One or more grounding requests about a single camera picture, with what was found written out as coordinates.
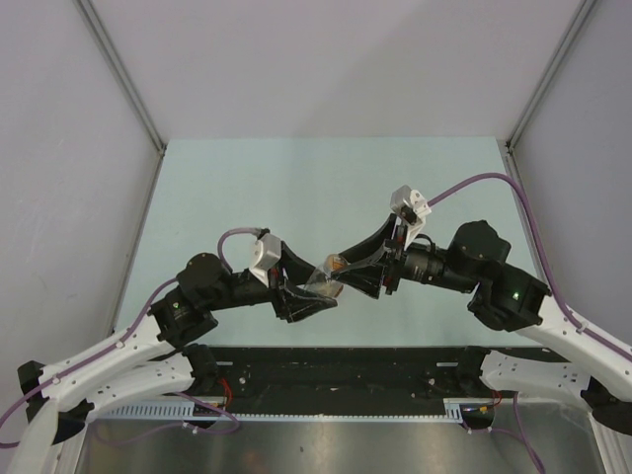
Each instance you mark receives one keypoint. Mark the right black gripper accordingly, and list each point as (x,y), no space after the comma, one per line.
(367,279)

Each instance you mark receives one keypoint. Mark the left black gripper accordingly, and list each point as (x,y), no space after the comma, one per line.
(285,292)

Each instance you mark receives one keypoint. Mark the clear pill bottle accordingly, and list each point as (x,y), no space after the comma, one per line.
(322,283)

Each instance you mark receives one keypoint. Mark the white bottle cap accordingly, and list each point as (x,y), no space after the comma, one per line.
(335,262)

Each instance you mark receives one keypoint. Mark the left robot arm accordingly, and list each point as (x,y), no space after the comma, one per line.
(159,353)

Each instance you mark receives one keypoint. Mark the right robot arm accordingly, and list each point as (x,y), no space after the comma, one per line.
(595,371)

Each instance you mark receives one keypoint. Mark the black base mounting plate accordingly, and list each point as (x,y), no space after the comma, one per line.
(346,382)

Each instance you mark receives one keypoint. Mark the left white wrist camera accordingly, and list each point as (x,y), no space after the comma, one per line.
(265,254)

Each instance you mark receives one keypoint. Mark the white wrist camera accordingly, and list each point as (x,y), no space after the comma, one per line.
(412,209)
(265,254)

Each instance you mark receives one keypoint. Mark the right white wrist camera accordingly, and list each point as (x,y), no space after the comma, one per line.
(412,209)

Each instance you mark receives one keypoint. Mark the right aluminium frame post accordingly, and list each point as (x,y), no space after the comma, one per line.
(571,35)

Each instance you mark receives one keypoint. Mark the aluminium frame post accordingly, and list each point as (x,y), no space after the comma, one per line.
(107,48)
(571,35)

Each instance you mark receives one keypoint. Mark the left aluminium frame post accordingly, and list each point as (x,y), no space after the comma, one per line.
(107,48)

